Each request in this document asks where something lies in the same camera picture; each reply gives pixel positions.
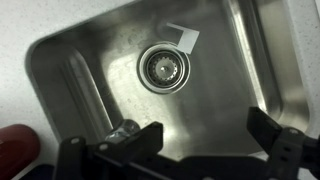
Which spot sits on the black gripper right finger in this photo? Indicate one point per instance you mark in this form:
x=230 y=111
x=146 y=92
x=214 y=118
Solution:
x=290 y=150

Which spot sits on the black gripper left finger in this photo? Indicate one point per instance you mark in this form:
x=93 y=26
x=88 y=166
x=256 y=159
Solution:
x=133 y=150

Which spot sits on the chrome sink faucet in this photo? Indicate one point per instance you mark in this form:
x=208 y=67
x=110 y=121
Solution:
x=125 y=128

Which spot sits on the metal sink drain strainer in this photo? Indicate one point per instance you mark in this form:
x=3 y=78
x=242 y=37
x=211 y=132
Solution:
x=164 y=68

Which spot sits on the stainless steel sink basin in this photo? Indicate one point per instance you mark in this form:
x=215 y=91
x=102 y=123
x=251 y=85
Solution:
x=216 y=100

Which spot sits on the dark blue bottle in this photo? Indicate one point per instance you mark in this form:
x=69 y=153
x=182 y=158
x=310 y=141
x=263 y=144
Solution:
x=38 y=173

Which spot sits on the white sticker in sink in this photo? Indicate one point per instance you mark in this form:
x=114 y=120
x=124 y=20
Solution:
x=188 y=40

